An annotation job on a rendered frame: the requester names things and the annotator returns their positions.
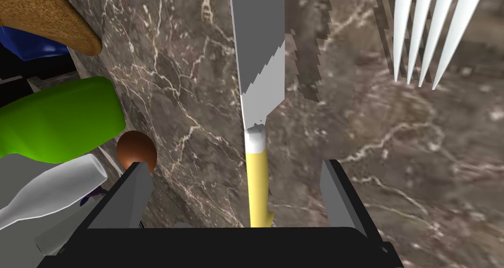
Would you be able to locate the white bottle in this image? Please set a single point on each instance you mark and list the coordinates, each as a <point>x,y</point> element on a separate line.
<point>51,191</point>

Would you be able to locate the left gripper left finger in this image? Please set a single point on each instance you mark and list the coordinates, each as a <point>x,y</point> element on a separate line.
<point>125,203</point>

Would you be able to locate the green bottle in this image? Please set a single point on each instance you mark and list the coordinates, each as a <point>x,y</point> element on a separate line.
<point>59,122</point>

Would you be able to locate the blue bowl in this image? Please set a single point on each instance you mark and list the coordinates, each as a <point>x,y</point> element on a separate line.
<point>27,43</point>

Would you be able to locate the brown egg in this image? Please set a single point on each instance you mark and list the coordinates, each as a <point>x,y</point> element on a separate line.
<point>136,149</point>

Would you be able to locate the white fork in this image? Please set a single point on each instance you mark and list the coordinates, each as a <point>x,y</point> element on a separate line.
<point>427,27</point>

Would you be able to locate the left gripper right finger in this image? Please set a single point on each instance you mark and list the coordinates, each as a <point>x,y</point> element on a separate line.
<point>338,199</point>

